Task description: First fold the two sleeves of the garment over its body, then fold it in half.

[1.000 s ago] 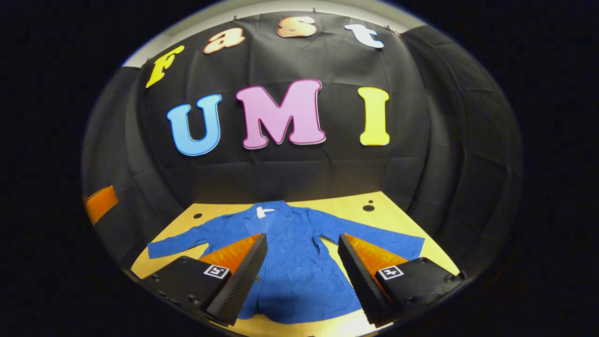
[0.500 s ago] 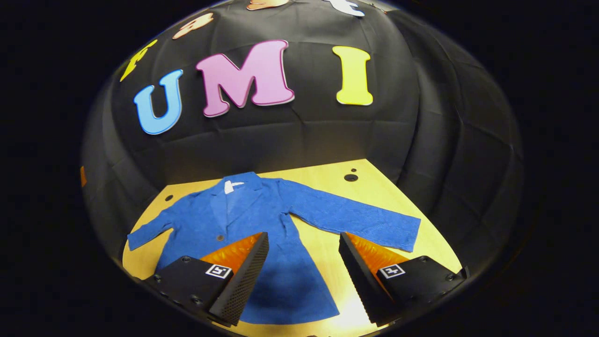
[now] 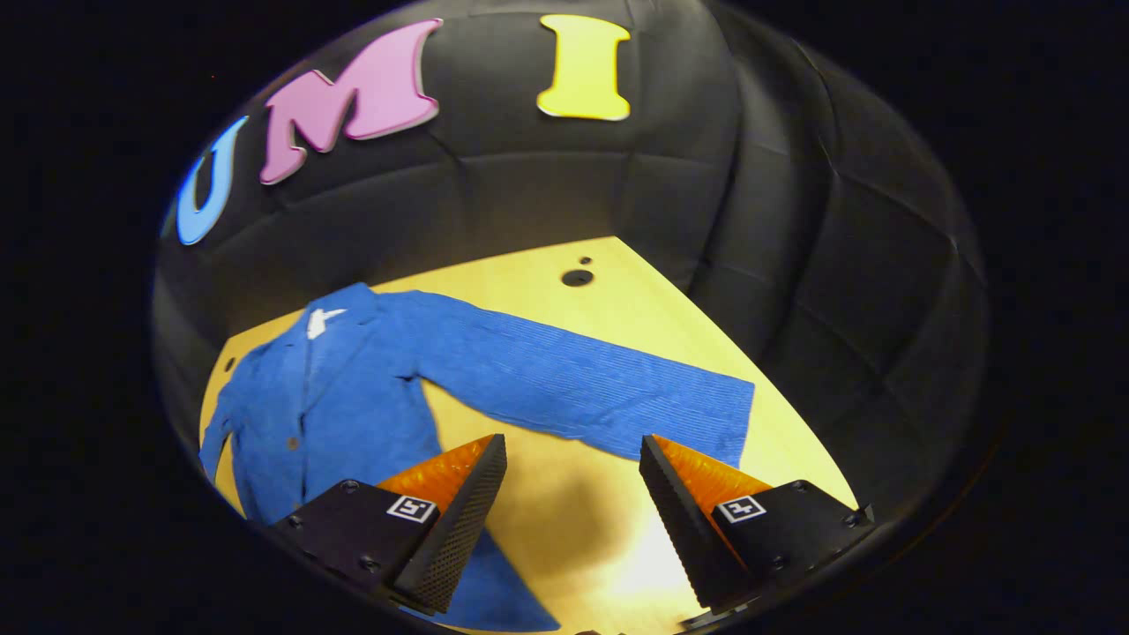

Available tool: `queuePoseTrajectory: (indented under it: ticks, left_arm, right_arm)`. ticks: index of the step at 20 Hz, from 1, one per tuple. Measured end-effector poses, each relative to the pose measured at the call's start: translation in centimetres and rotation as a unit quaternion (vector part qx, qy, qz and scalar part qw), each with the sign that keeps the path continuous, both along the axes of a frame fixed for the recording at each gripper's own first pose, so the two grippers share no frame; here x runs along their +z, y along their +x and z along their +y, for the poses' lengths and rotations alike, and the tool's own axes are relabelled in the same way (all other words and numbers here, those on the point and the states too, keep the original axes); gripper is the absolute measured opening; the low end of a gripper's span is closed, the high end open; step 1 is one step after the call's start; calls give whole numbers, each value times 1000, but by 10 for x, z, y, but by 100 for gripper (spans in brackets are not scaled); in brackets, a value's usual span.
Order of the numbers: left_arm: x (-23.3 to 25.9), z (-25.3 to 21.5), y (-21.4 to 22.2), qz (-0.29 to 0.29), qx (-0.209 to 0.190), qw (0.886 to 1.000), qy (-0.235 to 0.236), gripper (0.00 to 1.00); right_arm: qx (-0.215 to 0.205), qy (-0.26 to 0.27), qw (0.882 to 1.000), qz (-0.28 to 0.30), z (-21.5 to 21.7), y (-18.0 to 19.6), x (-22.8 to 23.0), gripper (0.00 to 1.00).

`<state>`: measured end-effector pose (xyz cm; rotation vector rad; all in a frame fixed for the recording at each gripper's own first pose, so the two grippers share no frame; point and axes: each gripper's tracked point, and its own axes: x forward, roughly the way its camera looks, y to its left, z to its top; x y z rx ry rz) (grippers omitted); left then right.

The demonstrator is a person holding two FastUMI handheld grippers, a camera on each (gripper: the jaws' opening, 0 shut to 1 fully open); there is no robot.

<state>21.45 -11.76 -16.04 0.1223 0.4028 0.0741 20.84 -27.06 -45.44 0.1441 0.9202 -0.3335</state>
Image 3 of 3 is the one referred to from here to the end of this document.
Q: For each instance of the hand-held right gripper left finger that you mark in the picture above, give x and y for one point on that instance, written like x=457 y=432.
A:
x=463 y=520

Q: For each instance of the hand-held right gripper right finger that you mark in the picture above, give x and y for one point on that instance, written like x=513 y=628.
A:
x=679 y=520

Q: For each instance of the black backdrop cloth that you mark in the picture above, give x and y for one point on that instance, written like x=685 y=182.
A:
x=547 y=185

